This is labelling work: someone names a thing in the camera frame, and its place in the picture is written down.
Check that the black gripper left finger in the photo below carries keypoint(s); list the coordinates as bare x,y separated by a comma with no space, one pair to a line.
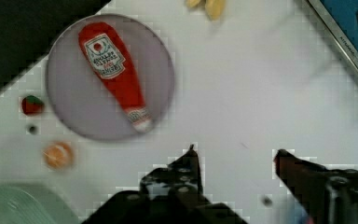
170,195

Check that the orange slice toy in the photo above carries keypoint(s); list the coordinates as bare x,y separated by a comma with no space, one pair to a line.
59,155

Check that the red ketchup bottle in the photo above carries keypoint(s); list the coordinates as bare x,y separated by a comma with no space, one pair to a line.
111,62

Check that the red toy strawberry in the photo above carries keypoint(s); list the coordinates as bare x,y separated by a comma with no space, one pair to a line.
32,105

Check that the grey round plate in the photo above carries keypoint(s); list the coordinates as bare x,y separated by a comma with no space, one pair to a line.
82,102

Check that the peeled toy banana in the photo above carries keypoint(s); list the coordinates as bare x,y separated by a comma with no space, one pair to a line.
213,8

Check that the green perforated basket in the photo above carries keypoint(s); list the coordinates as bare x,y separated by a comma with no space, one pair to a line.
33,204

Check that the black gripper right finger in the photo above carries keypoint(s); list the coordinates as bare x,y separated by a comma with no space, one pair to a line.
329,196

